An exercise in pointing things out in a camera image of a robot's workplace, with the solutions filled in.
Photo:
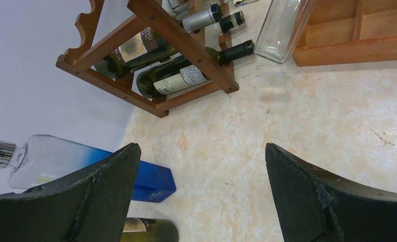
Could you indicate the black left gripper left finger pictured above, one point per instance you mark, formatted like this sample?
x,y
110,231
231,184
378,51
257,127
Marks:
x,y
90,204

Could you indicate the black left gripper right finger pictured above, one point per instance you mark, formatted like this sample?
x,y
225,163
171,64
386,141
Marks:
x,y
314,204

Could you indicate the green wine bottle dark label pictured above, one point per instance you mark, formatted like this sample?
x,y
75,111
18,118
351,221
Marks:
x,y
148,47

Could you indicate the clear glass bottle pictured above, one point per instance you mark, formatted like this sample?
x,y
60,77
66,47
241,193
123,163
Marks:
x,y
283,25

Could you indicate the clear whisky bottle black label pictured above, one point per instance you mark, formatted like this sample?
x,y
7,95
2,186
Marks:
x,y
232,21

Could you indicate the clear blue vodka bottle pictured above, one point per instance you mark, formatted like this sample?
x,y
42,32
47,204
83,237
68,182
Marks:
x,y
44,158

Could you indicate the wooden wine rack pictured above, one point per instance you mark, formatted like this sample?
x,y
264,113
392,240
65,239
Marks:
x,y
80,61

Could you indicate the wooden compartment tray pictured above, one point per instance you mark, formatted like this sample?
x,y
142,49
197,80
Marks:
x,y
346,32

